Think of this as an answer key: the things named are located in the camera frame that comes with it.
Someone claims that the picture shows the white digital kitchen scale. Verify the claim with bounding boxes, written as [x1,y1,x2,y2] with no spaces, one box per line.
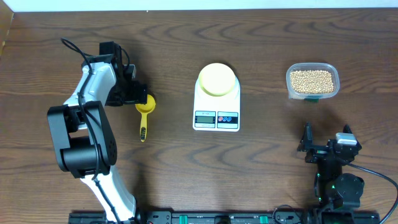
[192,76,241,132]

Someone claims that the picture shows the yellow measuring scoop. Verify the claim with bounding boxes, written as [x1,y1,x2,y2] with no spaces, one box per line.
[136,94,156,142]

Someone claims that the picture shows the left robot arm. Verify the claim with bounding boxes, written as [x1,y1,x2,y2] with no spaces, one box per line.
[47,38,148,223]

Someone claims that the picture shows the right black cable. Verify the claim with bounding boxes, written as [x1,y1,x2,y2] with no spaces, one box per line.
[346,162,398,224]

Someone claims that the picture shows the pale yellow bowl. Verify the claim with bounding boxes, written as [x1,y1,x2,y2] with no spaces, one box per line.
[198,63,236,96]

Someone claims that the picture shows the clear plastic container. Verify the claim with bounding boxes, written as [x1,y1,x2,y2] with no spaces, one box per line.
[286,62,340,101]

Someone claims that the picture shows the soybeans in container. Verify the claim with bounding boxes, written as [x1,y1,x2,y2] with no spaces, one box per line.
[290,70,335,94]

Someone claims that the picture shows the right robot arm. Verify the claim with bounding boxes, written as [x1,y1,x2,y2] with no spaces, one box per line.
[297,123,364,223]

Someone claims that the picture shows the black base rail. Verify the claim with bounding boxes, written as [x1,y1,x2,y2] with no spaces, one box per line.
[68,210,381,224]

